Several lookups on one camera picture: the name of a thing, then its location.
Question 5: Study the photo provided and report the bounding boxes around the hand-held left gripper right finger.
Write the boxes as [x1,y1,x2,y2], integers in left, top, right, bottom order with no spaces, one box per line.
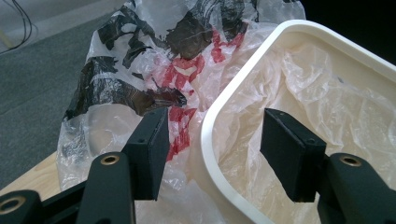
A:
[260,107,396,224]

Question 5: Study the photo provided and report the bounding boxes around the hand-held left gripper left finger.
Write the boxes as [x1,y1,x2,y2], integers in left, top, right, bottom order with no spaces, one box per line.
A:
[76,106,171,224]

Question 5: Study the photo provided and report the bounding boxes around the white square bin rim ring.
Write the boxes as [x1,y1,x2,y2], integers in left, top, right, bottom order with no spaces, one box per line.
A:
[200,19,396,224]

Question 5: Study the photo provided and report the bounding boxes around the cream trash bin with face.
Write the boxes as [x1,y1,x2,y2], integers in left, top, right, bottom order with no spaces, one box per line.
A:
[186,19,396,224]

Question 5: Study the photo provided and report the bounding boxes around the translucent printed plastic bag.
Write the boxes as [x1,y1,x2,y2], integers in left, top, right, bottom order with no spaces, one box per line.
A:
[55,0,396,224]

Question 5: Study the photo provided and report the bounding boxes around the black cable by partition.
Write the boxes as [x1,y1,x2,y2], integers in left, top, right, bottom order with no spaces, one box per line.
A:
[0,0,35,56]

